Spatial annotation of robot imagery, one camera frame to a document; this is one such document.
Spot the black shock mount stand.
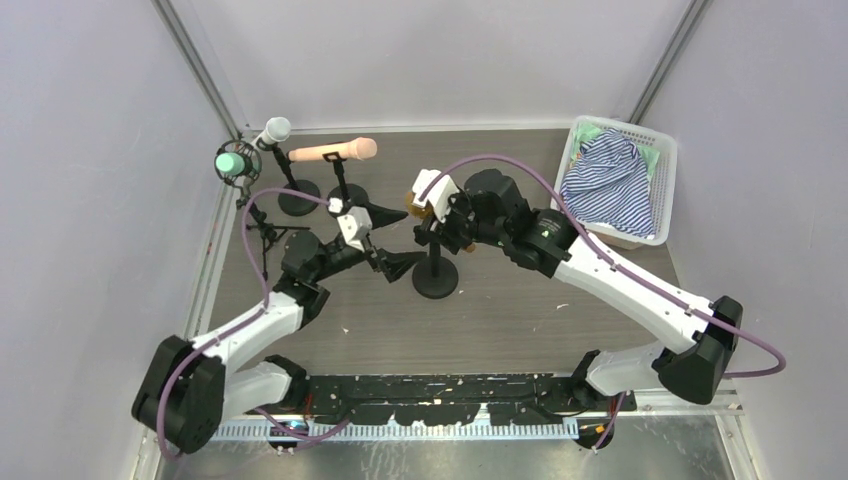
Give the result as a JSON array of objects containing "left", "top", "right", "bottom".
[{"left": 323, "top": 152, "right": 369, "bottom": 206}]

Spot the black stand with clip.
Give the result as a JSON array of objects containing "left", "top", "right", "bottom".
[{"left": 412, "top": 245, "right": 459, "bottom": 300}]

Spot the pink microphone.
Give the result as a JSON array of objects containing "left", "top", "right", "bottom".
[{"left": 288, "top": 137, "right": 378, "bottom": 162}]

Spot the white microphone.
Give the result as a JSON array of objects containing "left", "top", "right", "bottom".
[{"left": 251, "top": 117, "right": 292, "bottom": 152}]

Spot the green microphone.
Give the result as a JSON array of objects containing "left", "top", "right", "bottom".
[{"left": 214, "top": 152, "right": 247, "bottom": 177}]

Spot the gold microphone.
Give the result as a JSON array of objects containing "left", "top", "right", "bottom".
[{"left": 405, "top": 192, "right": 476, "bottom": 254}]

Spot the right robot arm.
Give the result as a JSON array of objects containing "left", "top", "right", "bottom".
[{"left": 407, "top": 169, "right": 742, "bottom": 405}]

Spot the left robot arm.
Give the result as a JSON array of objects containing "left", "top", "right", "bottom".
[{"left": 131, "top": 198, "right": 424, "bottom": 454}]

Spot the green cloth in basket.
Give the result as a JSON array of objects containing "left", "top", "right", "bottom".
[{"left": 567, "top": 123, "right": 660, "bottom": 176}]

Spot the blue striped cloth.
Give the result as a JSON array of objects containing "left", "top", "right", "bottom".
[{"left": 560, "top": 129, "right": 655, "bottom": 238}]

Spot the white plastic basket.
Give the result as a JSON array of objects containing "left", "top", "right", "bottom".
[{"left": 554, "top": 115, "right": 677, "bottom": 250}]

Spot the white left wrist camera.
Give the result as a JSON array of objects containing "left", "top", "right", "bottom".
[{"left": 328, "top": 199, "right": 371, "bottom": 240}]

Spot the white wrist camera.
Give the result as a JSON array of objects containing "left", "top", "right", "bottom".
[
  {"left": 328, "top": 199, "right": 371, "bottom": 240},
  {"left": 406, "top": 169, "right": 460, "bottom": 222}
]

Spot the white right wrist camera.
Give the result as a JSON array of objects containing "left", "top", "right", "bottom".
[{"left": 406, "top": 169, "right": 460, "bottom": 222}]

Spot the aluminium frame rail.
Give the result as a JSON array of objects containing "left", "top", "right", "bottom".
[{"left": 140, "top": 129, "right": 256, "bottom": 423}]

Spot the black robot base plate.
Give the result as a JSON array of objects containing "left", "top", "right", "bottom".
[{"left": 264, "top": 373, "right": 618, "bottom": 426}]

